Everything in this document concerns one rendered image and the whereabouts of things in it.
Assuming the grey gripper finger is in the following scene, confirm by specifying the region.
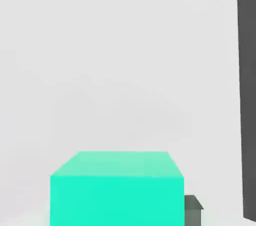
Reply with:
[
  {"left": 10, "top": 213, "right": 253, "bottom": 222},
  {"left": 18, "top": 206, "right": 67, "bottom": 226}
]
[{"left": 184, "top": 194, "right": 205, "bottom": 226}]

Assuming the small turquoise cube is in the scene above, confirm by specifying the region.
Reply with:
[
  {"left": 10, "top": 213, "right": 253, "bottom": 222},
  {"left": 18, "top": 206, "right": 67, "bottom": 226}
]
[{"left": 49, "top": 150, "right": 185, "bottom": 226}]

